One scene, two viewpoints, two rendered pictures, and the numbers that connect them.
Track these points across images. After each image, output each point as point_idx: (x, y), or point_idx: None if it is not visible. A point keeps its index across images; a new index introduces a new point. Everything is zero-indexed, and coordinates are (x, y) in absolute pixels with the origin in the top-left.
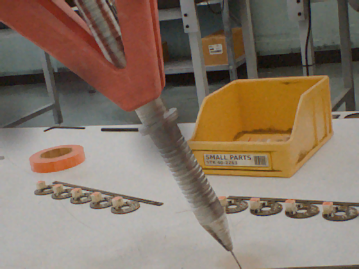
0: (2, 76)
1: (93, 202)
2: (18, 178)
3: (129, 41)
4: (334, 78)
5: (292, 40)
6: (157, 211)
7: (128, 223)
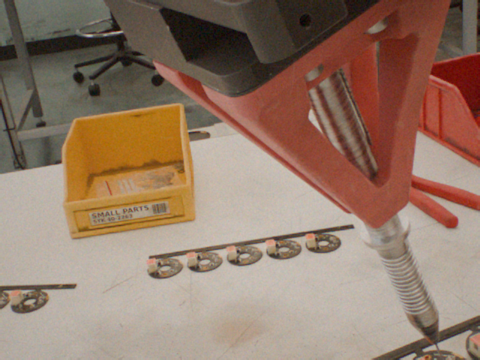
0: None
1: None
2: None
3: (398, 152)
4: (3, 79)
5: None
6: (77, 295)
7: (55, 320)
